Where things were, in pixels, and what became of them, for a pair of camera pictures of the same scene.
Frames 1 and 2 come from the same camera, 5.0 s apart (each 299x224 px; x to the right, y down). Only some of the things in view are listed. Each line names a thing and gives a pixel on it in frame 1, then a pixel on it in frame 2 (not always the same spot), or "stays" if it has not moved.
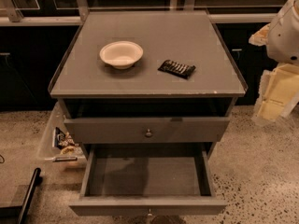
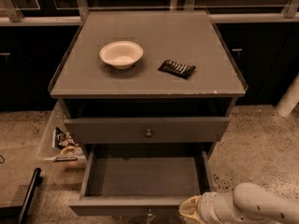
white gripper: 285,37 to 206,206
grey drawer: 149,183 stays
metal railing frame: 67,5 stays
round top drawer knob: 149,133 stays
